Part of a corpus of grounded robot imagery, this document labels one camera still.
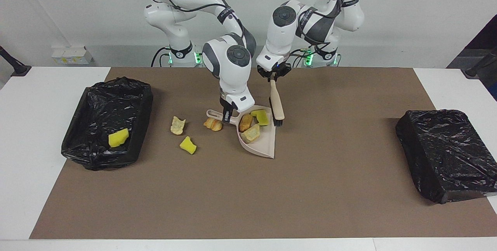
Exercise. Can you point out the black stand pole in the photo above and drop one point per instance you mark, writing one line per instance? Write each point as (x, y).
(479, 64)
(13, 63)

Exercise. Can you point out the beige plastic dustpan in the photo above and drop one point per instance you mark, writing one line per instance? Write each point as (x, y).
(260, 142)

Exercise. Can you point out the white wall socket box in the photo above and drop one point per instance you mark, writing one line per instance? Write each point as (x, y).
(72, 54)

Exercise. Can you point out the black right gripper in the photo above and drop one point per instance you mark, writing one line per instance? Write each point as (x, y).
(228, 108)

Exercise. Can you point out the black bag-lined bin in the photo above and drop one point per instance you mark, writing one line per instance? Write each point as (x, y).
(97, 107)
(446, 154)

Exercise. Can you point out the heart-shaped yellow sponge piece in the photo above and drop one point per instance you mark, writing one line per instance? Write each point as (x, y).
(118, 138)

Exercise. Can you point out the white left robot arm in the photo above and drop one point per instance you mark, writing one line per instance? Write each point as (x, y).
(349, 14)

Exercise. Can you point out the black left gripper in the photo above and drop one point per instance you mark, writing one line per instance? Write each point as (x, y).
(264, 71)

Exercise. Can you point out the beige hand brush black bristles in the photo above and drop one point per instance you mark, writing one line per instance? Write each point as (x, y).
(276, 99)

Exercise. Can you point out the notched yellow sponge piece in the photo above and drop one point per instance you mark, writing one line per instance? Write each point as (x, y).
(261, 117)

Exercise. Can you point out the brown paper table mat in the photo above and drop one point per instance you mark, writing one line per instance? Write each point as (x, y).
(233, 196)

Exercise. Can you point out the striped croissant piece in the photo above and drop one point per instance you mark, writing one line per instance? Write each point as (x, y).
(213, 124)

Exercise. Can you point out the yellow sponge wedge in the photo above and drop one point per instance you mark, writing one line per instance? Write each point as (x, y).
(188, 145)

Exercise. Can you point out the brown oval bread roll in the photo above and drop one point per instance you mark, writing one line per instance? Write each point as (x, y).
(245, 122)

